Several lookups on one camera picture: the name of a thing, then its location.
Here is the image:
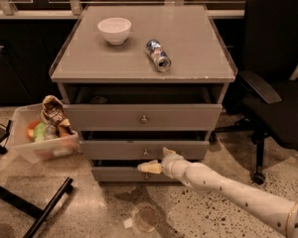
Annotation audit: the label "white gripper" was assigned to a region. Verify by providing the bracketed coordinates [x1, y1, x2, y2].
[137, 147, 191, 184]

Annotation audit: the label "green fruit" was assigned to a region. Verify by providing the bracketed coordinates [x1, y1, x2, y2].
[33, 122, 46, 142]

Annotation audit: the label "orange fruit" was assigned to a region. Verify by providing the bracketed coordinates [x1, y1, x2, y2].
[26, 120, 40, 141]

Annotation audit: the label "grey top drawer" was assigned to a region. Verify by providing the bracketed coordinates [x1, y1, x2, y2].
[63, 85, 224, 132]

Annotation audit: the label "grey bottom drawer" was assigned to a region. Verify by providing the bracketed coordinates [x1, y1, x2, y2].
[91, 160, 176, 182]

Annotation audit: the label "clear glass on floor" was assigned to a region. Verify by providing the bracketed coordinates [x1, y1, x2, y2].
[123, 204, 162, 233]

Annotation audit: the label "blue silver soda can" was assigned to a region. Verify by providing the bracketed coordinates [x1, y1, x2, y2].
[146, 39, 171, 72]

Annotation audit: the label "black office chair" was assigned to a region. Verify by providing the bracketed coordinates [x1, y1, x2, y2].
[216, 0, 298, 184]

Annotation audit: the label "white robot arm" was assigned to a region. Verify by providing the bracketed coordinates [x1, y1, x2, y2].
[138, 148, 298, 238]

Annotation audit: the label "white ceramic bowl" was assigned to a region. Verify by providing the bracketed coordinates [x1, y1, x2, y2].
[97, 18, 132, 45]

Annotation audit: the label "grey drawer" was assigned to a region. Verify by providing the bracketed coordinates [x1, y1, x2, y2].
[80, 131, 210, 160]
[63, 85, 224, 132]
[91, 160, 176, 182]

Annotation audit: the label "grey drawer cabinet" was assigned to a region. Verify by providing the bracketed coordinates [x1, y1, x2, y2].
[48, 4, 238, 183]

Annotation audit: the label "clear plastic bin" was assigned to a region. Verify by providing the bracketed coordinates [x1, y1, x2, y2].
[8, 104, 80, 163]

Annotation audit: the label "black stand legs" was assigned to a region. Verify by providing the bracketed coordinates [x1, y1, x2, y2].
[0, 120, 74, 238]

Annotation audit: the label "crumpled chip bag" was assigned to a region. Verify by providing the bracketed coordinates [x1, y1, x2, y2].
[41, 95, 71, 128]

